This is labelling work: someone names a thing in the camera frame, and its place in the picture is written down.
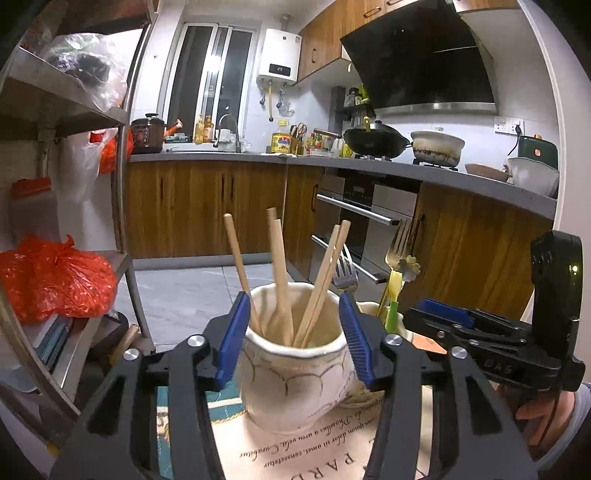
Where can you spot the stainless steel shelf rack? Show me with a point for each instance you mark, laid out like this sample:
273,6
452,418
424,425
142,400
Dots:
46,101

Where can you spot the cream ceramic fork jar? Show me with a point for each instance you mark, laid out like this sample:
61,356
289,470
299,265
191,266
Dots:
369,314

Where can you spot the stacked flat items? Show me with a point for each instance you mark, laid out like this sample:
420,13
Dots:
53,344

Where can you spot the green kitchen appliance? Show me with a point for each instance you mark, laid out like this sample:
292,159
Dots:
538,147

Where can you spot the electric pressure cooker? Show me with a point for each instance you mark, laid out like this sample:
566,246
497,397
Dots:
147,136

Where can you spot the hanging red plastic bag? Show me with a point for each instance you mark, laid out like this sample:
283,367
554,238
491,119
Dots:
111,154

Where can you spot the person's right hand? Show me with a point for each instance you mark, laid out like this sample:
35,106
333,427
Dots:
535,415

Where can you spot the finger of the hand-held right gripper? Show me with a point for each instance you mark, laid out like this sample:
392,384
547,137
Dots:
438,330
448,308

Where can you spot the white water heater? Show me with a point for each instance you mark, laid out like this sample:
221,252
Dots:
278,55

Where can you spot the hanging white plastic bag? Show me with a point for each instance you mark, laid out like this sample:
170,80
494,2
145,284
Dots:
83,166

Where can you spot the wall spice rack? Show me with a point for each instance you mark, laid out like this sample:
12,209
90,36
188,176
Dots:
356,104

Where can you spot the clear plastic bag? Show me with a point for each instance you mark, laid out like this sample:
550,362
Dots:
87,64

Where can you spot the built-in steel oven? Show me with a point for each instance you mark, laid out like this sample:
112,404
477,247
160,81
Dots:
364,203

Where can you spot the knife block with utensils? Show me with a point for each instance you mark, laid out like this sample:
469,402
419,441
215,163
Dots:
298,138

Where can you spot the steel faucet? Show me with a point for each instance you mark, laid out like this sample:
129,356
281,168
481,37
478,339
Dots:
231,124

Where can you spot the wall power socket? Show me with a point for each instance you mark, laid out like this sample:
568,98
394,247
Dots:
508,125

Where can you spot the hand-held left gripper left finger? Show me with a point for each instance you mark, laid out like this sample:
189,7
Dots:
233,341

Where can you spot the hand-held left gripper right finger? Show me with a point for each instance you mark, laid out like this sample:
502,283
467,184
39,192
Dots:
358,346

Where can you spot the silver fork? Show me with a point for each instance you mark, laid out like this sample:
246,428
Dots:
345,274

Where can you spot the gold fork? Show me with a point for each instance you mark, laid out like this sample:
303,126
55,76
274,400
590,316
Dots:
399,244

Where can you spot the window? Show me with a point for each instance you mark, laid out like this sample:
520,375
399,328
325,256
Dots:
207,78

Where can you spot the red-lidded plastic container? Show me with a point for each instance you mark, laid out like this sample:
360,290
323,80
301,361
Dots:
34,207

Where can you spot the cream ceramic chopstick jar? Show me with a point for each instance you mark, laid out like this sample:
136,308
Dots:
295,383

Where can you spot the yellow oil bottle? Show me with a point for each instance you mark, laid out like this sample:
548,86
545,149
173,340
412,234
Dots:
280,141

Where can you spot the beige bowl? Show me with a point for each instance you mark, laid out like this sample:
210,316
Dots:
485,171

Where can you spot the black round object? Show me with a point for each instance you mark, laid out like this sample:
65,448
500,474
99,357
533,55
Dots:
108,337

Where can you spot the printed placemat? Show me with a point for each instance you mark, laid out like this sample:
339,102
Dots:
300,452

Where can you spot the yellow green flower-top utensil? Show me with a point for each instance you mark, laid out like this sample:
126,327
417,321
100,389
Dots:
393,286

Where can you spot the black wok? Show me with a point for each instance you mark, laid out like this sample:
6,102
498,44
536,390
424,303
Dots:
376,141

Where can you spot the white casserole pot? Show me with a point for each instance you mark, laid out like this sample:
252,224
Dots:
436,147

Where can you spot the orange plastic item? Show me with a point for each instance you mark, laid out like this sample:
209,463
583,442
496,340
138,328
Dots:
173,128

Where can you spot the wooden base cabinets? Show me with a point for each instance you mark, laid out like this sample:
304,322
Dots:
194,207

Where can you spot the black range hood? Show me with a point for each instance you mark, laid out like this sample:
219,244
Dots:
425,60

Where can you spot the yellow condiment bottles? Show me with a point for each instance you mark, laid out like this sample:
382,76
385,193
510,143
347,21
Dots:
204,131

